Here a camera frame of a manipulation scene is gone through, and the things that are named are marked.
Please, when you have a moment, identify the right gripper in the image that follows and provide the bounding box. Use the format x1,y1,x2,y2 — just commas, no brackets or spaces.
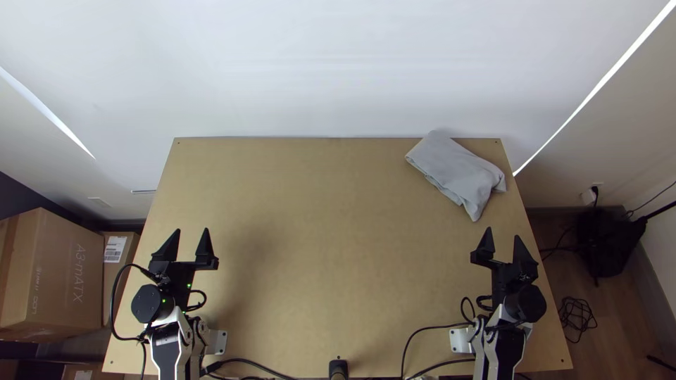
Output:
469,226,540,303

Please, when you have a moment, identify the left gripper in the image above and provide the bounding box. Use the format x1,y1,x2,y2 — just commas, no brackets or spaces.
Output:
147,227,220,308

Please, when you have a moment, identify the light grey t-shirt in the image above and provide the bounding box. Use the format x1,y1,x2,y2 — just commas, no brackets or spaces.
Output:
404,129,508,223

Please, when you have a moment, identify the small cardboard box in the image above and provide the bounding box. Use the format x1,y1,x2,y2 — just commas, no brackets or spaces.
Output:
101,230,142,327

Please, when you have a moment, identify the black bag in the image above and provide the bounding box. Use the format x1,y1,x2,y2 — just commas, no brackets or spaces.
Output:
574,208,649,279

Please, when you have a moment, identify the large cardboard box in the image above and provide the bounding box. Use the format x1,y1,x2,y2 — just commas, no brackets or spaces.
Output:
0,206,106,341

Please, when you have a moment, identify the coiled black cable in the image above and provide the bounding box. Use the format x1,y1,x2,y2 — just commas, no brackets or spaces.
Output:
557,296,599,330

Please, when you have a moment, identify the white wall plug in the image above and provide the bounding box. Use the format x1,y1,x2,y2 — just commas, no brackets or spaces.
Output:
580,183,604,207

